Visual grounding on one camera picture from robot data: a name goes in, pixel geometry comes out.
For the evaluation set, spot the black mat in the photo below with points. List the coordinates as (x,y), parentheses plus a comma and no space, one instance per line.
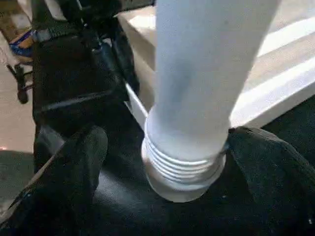
(73,86)

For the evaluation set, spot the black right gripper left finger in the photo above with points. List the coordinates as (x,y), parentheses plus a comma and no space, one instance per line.
(56,186)

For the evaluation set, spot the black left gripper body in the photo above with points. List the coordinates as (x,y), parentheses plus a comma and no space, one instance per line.
(86,14)

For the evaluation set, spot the black stand leg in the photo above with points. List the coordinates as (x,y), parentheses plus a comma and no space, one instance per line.
(22,83)

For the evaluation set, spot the white plastic table leg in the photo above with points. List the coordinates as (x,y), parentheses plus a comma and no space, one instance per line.
(197,86)

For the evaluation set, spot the white plastic table top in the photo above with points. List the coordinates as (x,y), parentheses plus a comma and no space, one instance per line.
(270,73)

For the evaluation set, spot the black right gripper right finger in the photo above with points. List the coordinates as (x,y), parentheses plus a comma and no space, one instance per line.
(275,177)

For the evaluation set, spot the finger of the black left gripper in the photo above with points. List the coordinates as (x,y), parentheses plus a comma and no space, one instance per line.
(123,68)

